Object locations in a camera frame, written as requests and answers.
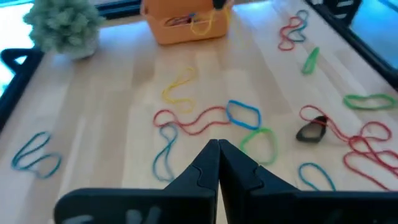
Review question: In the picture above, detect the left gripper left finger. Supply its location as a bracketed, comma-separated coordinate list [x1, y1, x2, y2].
[54, 139, 220, 224]

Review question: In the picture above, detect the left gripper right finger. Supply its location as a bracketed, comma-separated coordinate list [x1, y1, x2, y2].
[219, 139, 398, 224]

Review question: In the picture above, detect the yellow rubber band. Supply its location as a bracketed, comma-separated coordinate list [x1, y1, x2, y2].
[161, 67, 197, 113]
[189, 4, 233, 37]

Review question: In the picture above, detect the thin teal rubber band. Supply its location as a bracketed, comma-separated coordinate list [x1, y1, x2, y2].
[11, 131, 62, 180]
[152, 123, 178, 183]
[298, 162, 336, 191]
[287, 9, 309, 43]

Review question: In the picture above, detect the green rubber band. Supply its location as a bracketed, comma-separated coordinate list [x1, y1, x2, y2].
[343, 93, 398, 110]
[239, 128, 279, 166]
[300, 46, 320, 75]

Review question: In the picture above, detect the red rubber band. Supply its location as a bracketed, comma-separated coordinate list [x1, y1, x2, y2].
[343, 133, 398, 191]
[152, 106, 231, 135]
[277, 15, 304, 52]
[298, 105, 393, 150]

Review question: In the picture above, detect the wide black rubber band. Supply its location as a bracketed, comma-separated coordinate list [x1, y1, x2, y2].
[295, 115, 328, 144]

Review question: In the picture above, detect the blue rubber band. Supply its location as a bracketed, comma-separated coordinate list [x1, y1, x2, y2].
[226, 100, 262, 131]

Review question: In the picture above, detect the orange plastic bin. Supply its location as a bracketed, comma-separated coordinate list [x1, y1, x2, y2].
[140, 0, 234, 46]

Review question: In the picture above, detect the green potted plant white pot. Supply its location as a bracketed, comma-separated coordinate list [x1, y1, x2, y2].
[23, 0, 105, 60]

